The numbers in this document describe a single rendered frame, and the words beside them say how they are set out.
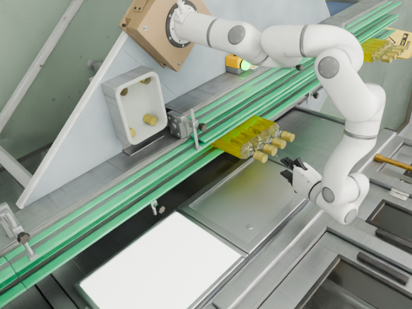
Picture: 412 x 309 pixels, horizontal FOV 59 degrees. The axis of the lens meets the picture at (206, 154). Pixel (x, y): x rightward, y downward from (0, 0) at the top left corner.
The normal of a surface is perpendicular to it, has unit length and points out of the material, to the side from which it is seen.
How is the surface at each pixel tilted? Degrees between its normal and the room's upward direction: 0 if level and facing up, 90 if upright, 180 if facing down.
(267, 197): 90
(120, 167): 90
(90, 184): 90
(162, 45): 5
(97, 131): 0
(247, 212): 90
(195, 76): 0
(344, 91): 78
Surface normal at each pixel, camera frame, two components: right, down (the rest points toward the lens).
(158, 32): 0.73, 0.39
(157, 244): -0.11, -0.81
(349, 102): -0.58, 0.35
